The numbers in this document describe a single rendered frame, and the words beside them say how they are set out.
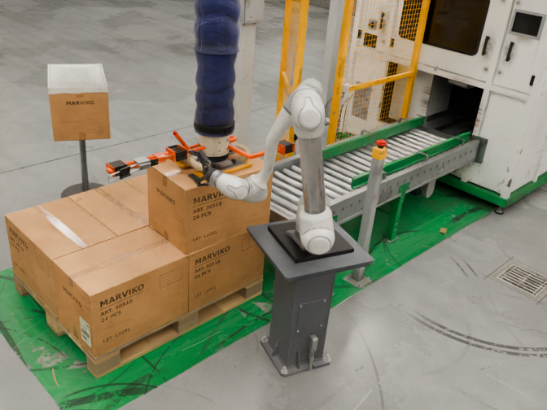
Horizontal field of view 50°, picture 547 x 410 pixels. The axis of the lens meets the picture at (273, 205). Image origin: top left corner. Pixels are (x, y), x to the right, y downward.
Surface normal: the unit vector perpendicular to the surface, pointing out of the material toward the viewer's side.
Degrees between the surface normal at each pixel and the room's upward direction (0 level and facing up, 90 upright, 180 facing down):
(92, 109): 90
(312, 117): 84
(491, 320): 0
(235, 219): 90
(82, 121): 90
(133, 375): 0
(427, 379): 0
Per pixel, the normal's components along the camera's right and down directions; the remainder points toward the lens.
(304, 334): 0.42, 0.46
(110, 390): 0.07, -0.88
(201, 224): 0.64, 0.40
